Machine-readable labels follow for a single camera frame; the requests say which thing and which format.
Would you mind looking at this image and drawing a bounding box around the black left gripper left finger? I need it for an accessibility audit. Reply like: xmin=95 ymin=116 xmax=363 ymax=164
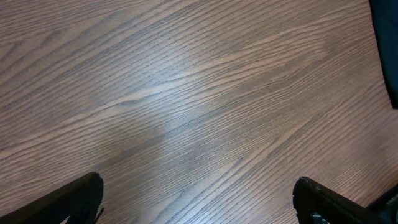
xmin=1 ymin=172 xmax=104 ymax=224

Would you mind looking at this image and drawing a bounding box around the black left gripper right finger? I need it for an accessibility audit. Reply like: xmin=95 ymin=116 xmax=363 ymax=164
xmin=293 ymin=177 xmax=395 ymax=224

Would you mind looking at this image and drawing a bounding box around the black garment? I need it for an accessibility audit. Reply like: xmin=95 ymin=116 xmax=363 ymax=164
xmin=369 ymin=0 xmax=397 ymax=109

